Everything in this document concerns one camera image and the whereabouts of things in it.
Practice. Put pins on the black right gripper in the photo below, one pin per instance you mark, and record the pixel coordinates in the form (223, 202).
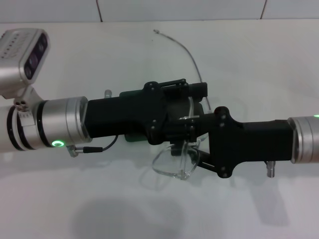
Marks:
(249, 142)

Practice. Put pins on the gripper silver connector plug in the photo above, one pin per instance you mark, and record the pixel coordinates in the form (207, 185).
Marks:
(108, 93)
(271, 169)

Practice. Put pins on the clear plastic glasses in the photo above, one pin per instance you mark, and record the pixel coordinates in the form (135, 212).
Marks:
(185, 174)

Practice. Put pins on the left gripper silver connector plug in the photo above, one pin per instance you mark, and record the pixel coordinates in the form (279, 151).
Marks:
(108, 93)

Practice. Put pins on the right gripper silver connector plug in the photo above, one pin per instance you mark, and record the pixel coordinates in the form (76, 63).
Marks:
(271, 169)

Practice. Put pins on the green glasses case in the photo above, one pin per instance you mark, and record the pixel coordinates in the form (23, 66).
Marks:
(129, 94)

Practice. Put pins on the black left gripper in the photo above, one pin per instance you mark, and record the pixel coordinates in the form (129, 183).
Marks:
(124, 117)

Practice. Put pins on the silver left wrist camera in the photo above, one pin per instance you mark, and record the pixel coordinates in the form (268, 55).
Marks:
(15, 49)

